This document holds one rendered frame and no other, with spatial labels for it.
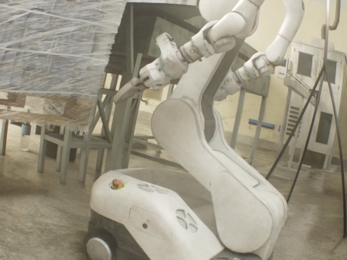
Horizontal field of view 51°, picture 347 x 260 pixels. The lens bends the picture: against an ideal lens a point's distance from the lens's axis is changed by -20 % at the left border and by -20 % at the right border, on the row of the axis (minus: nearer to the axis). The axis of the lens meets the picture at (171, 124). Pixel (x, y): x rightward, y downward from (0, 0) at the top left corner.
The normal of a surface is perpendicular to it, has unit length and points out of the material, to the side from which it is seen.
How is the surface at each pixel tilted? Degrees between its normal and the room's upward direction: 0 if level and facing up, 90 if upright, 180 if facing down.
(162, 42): 85
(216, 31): 101
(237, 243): 90
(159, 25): 90
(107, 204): 90
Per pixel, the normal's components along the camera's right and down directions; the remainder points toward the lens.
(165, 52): -0.61, -0.47
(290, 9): -0.52, 0.21
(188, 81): -0.46, -0.03
